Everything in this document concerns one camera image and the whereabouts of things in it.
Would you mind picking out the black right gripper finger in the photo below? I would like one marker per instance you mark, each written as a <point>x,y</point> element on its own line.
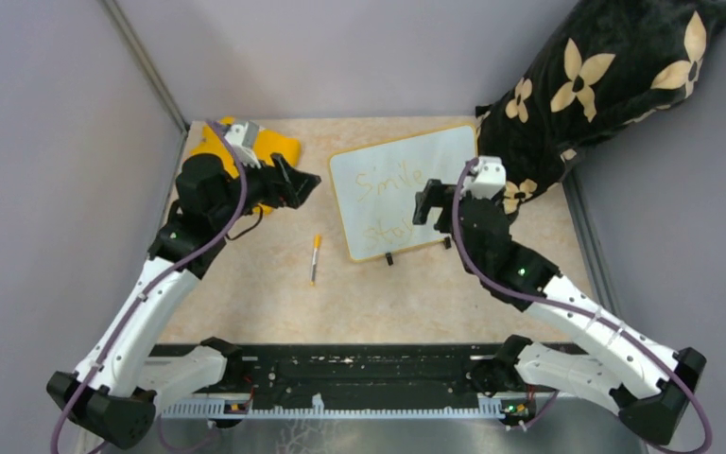
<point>435,188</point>
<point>424,203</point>

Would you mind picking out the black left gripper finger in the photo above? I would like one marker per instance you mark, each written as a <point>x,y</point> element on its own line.
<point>294,195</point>
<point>287,174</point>

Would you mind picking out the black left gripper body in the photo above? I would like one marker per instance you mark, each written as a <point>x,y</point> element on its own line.
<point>262,188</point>

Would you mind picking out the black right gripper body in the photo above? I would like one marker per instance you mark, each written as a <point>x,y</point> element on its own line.
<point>468,194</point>

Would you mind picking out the yellow framed whiteboard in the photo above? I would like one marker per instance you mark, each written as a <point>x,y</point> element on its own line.
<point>375,188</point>

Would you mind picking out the white whiteboard marker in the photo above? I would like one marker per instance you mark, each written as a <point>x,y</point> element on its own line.
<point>314,266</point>

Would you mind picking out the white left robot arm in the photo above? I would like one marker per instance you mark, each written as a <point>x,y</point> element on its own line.
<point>118,391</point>

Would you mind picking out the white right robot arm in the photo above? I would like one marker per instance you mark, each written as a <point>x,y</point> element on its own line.
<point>646,384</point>

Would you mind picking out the yellow folded cloth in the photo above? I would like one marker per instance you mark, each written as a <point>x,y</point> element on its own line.
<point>275,147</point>

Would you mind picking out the black floral pillow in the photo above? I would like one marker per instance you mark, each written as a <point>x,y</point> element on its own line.
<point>607,66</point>

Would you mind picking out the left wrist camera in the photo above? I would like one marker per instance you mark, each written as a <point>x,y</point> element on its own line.
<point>242,136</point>

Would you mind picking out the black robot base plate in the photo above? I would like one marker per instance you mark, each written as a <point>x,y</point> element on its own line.
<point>369,376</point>

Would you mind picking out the aluminium frame rail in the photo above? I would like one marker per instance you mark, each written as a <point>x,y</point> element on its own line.
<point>230,407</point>

